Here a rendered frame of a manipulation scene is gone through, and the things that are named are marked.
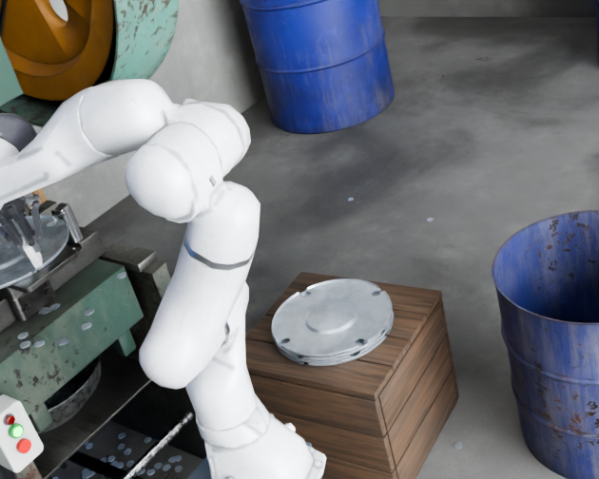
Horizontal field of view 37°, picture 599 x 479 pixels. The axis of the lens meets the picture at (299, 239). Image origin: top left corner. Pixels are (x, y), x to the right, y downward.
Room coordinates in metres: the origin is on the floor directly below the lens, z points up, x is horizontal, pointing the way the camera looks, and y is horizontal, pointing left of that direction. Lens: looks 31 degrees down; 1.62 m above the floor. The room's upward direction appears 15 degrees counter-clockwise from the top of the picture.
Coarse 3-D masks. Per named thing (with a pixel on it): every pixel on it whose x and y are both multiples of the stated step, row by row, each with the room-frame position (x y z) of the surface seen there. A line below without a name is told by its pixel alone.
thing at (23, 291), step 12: (72, 252) 1.60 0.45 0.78; (48, 264) 1.57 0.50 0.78; (60, 264) 1.56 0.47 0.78; (36, 276) 1.54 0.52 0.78; (48, 276) 1.53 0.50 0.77; (12, 288) 1.53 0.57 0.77; (24, 288) 1.50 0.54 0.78; (36, 288) 1.64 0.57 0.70; (48, 288) 1.65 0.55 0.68; (12, 300) 1.60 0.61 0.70; (24, 300) 1.61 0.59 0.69; (36, 300) 1.63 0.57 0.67; (48, 300) 1.65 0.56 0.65; (12, 312) 1.61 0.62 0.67; (24, 312) 1.60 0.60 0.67
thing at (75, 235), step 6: (60, 204) 1.79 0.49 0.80; (66, 204) 1.79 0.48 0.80; (60, 210) 1.78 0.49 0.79; (66, 210) 1.78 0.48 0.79; (66, 216) 1.78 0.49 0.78; (72, 216) 1.79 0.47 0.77; (66, 222) 1.77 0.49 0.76; (72, 222) 1.78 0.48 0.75; (72, 228) 1.78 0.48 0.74; (78, 228) 1.79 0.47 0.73; (72, 234) 1.78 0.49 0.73; (78, 234) 1.78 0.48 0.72; (72, 240) 1.77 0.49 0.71; (78, 240) 1.78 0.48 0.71
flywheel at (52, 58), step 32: (0, 0) 2.08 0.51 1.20; (32, 0) 1.99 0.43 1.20; (64, 0) 1.92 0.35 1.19; (96, 0) 1.79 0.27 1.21; (32, 32) 2.03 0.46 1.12; (64, 32) 1.95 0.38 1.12; (96, 32) 1.81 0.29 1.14; (32, 64) 2.05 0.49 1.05; (64, 64) 1.97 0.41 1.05; (96, 64) 1.84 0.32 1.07; (32, 96) 2.03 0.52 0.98; (64, 96) 1.95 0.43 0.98
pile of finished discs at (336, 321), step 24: (312, 288) 1.84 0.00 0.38; (336, 288) 1.81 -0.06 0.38; (360, 288) 1.79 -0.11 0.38; (288, 312) 1.77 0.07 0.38; (312, 312) 1.73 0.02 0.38; (336, 312) 1.71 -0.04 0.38; (360, 312) 1.69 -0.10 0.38; (384, 312) 1.67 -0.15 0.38; (288, 336) 1.67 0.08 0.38; (312, 336) 1.65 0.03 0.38; (336, 336) 1.62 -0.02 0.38; (360, 336) 1.60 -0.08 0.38; (384, 336) 1.60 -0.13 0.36; (312, 360) 1.58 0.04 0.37; (336, 360) 1.56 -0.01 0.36
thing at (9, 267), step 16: (0, 224) 1.81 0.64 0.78; (16, 224) 1.79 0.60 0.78; (32, 224) 1.77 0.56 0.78; (64, 224) 1.72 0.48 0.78; (48, 240) 1.67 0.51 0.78; (64, 240) 1.65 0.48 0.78; (0, 256) 1.65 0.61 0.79; (16, 256) 1.63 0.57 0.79; (48, 256) 1.60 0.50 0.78; (0, 272) 1.59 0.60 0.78; (16, 272) 1.57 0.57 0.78; (32, 272) 1.55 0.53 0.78; (0, 288) 1.52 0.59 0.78
